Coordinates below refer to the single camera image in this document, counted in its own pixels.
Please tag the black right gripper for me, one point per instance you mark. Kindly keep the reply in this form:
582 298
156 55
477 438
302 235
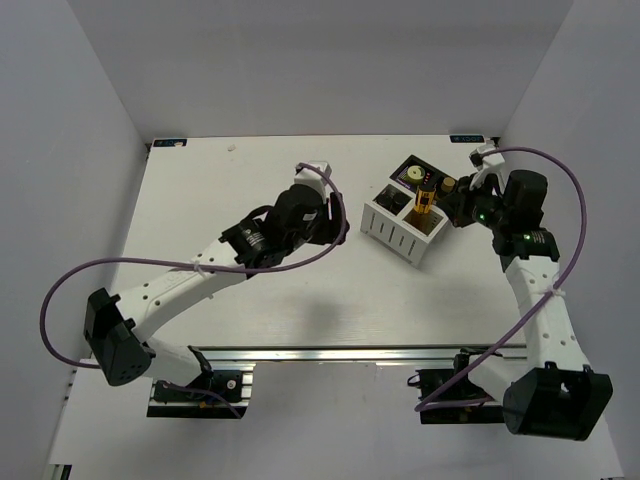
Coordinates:
456 203

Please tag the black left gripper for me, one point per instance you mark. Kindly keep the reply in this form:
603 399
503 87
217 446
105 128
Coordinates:
331 228

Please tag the tall gold oil spray bottle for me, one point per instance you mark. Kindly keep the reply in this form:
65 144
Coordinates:
419 218

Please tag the small black-lid pepper jar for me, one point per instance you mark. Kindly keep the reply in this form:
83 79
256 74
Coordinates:
392 200

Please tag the small gold-cap brown bottle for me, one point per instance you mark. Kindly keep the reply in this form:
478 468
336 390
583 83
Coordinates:
447 185

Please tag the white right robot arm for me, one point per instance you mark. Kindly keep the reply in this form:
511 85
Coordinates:
558 394

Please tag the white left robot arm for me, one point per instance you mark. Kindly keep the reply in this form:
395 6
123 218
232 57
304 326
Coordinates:
120 328

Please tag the black two-slot organizer box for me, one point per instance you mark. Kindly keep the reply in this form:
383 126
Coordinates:
432 180

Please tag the white two-slot organizer box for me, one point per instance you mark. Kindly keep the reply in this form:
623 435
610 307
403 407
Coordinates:
397 234

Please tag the blue table corner label right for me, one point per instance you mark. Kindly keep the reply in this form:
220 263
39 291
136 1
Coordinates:
467 139

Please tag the blue table corner label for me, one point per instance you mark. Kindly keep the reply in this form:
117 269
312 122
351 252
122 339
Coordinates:
467 139
169 143

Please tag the blue table corner label left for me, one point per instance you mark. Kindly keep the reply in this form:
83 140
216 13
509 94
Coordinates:
169 143

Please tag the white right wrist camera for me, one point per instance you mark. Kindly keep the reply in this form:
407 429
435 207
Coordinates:
488 161

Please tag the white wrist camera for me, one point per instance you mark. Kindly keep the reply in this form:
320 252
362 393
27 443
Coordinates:
488 161
313 177

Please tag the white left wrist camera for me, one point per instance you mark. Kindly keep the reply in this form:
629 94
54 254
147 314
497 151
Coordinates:
313 177

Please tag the aluminium table front rail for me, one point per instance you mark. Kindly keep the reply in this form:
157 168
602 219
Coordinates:
394 355

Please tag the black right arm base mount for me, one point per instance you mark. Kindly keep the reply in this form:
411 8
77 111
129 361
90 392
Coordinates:
465 403

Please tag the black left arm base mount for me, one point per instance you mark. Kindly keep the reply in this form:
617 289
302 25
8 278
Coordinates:
215 394

